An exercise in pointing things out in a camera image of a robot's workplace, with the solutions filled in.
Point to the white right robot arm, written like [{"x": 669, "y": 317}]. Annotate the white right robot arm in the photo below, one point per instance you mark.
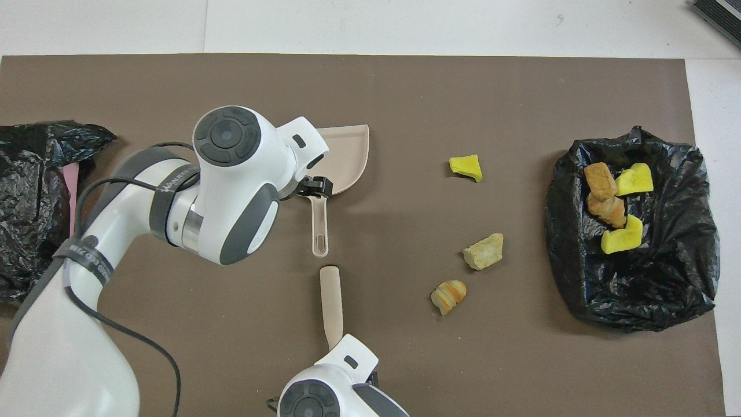
[{"x": 324, "y": 394}]

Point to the pale striped croissant toy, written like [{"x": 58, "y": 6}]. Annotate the pale striped croissant toy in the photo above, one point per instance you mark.
[{"x": 448, "y": 296}]

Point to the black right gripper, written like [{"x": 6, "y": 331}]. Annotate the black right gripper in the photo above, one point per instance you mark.
[{"x": 373, "y": 379}]

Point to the orange striped croissant toy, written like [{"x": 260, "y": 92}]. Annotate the orange striped croissant toy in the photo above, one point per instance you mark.
[{"x": 608, "y": 209}]

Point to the pale beige foam chunk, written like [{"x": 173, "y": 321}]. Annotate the pale beige foam chunk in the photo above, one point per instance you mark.
[{"x": 483, "y": 252}]

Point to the beige hand brush black bristles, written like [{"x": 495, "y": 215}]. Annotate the beige hand brush black bristles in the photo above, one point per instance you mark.
[{"x": 332, "y": 301}]

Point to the pink plastic bin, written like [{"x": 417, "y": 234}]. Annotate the pink plastic bin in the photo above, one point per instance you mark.
[{"x": 72, "y": 185}]

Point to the yellow wedge sponge piece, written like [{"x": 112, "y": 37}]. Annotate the yellow wedge sponge piece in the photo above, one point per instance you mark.
[{"x": 466, "y": 167}]

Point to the brown bread roll toy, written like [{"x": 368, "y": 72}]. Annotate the brown bread roll toy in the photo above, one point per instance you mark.
[{"x": 600, "y": 180}]

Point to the black ribbed device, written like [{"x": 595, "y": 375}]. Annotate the black ribbed device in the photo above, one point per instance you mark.
[{"x": 721, "y": 14}]

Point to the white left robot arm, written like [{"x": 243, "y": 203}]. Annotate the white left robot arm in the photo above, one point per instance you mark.
[{"x": 243, "y": 174}]

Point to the open black trash bag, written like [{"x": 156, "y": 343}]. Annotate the open black trash bag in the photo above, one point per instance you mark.
[{"x": 666, "y": 278}]

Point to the brown table mat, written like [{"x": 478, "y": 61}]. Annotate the brown table mat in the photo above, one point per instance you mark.
[{"x": 405, "y": 87}]

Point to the yellow notched sponge piece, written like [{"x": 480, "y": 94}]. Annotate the yellow notched sponge piece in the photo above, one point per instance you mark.
[{"x": 622, "y": 236}]

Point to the beige plastic dustpan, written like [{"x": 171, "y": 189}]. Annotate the beige plastic dustpan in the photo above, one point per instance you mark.
[{"x": 347, "y": 156}]

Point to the yellow diamond sponge piece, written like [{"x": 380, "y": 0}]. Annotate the yellow diamond sponge piece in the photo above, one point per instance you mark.
[{"x": 635, "y": 179}]

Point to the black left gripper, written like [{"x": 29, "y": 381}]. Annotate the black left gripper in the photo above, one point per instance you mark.
[{"x": 298, "y": 188}]

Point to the crumpled black trash bag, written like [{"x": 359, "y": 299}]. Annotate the crumpled black trash bag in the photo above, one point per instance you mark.
[{"x": 29, "y": 202}]

